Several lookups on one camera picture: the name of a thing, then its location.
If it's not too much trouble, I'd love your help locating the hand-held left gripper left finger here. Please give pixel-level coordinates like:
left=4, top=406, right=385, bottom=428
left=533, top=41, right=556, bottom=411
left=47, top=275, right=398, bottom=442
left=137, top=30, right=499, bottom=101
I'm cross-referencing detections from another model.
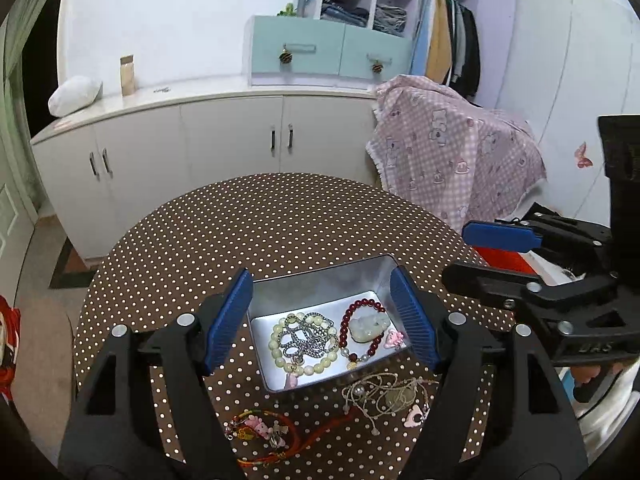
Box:
left=59, top=267, right=255, bottom=480

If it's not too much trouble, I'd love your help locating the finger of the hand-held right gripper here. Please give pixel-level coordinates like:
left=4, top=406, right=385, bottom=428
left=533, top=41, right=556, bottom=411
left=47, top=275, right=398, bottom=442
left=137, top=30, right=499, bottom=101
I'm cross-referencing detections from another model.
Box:
left=442, top=262, right=621, bottom=311
left=462, top=217, right=613, bottom=271

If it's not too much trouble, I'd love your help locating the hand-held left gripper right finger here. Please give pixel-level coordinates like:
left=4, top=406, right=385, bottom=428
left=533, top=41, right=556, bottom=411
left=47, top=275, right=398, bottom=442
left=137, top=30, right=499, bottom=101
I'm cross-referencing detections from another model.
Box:
left=389, top=265, right=590, bottom=480

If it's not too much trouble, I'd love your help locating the white jade pendant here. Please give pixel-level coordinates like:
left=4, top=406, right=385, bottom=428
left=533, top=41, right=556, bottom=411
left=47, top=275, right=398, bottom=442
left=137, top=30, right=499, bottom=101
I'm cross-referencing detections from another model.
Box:
left=348, top=314, right=391, bottom=343

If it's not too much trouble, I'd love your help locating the pale green bead bracelet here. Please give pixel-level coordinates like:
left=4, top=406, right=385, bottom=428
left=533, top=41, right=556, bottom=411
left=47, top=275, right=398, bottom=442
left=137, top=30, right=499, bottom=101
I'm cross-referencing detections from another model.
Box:
left=270, top=312, right=338, bottom=376

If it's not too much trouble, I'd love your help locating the dark red bead bracelet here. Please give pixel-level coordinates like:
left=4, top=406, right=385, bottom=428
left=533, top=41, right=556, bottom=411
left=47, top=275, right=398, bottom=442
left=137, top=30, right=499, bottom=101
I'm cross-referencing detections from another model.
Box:
left=339, top=298, right=388, bottom=363

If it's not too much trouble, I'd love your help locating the silver chain necklace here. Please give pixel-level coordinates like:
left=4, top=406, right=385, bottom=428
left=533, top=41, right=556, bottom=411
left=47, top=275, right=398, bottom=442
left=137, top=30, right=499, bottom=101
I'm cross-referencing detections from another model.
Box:
left=282, top=317, right=336, bottom=361

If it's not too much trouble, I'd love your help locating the beige cord necklace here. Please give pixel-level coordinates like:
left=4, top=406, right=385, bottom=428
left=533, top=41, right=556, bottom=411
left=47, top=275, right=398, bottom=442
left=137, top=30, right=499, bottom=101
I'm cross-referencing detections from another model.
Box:
left=342, top=372, right=441, bottom=433

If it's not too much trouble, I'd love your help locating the rectangular metal tin box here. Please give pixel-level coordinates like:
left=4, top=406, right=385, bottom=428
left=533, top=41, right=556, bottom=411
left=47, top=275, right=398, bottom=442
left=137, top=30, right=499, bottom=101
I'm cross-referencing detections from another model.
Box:
left=246, top=254, right=413, bottom=394

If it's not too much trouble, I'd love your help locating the red cord charm bracelet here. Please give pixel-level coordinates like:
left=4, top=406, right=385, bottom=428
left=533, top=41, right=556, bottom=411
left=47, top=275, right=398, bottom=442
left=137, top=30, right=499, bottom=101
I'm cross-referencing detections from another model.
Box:
left=222, top=407, right=361, bottom=463

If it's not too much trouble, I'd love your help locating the person's right hand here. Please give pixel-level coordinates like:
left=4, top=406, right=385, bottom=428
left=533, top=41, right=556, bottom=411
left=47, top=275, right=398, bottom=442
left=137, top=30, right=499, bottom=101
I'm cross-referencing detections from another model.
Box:
left=571, top=364, right=626, bottom=387

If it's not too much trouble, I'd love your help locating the red and white cloth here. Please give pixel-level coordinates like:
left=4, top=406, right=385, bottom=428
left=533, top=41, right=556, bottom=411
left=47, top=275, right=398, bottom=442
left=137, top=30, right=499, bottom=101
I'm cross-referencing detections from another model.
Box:
left=472, top=245, right=576, bottom=281

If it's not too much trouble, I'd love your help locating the brown polka dot tablecloth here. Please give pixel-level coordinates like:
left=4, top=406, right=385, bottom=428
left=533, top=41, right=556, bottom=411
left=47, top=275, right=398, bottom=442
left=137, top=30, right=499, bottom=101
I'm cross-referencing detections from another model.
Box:
left=74, top=172, right=516, bottom=480

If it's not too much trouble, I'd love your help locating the pink printed blanket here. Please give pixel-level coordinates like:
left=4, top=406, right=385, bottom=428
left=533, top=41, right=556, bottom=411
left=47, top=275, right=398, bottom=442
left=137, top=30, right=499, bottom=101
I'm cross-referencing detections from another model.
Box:
left=365, top=74, right=548, bottom=233

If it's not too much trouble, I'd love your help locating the white sideboard cabinet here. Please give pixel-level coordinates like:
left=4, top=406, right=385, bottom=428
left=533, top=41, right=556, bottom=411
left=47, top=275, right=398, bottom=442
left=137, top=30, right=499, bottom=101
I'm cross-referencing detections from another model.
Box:
left=30, top=80, right=386, bottom=261

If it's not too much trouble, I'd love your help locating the white open wardrobe shelf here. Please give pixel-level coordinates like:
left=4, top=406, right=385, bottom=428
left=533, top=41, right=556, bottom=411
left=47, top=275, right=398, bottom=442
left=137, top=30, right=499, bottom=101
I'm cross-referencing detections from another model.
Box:
left=297, top=0, right=516, bottom=106

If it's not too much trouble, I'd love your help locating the row of hanging clothes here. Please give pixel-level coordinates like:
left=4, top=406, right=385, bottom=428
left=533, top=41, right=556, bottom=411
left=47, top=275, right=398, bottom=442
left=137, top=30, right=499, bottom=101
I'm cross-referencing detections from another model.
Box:
left=412, top=0, right=482, bottom=98

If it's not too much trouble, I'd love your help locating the white panel door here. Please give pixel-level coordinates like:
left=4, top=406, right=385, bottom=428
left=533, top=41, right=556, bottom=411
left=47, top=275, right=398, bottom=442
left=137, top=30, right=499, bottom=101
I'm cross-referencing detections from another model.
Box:
left=0, top=175, right=38, bottom=271

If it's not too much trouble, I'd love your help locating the grey folded clothes pile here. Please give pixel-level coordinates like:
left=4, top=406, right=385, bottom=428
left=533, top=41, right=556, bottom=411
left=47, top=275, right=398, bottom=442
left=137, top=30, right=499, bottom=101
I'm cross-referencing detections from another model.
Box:
left=374, top=4, right=408, bottom=35

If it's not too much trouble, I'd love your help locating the beige bottle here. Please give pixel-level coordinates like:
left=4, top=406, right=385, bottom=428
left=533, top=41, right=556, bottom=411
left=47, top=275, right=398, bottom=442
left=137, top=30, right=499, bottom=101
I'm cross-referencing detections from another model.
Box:
left=120, top=55, right=137, bottom=97

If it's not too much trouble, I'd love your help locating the blue jeans pile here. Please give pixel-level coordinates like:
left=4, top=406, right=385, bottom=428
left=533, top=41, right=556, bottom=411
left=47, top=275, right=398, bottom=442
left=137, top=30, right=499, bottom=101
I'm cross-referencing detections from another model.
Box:
left=320, top=0, right=371, bottom=26

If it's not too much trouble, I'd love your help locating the white bag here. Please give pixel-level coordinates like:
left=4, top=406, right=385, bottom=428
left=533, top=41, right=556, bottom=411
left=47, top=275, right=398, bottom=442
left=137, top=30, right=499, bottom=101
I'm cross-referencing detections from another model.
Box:
left=48, top=76, right=103, bottom=116

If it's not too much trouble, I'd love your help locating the teal drawer unit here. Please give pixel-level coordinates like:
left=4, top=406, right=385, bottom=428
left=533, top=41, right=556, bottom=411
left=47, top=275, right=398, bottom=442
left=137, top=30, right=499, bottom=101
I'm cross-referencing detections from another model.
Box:
left=244, top=14, right=416, bottom=87

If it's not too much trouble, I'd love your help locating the green curtain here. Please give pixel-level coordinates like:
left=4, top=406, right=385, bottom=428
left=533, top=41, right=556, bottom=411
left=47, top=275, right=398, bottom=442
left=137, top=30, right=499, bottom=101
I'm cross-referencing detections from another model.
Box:
left=0, top=0, right=71, bottom=211

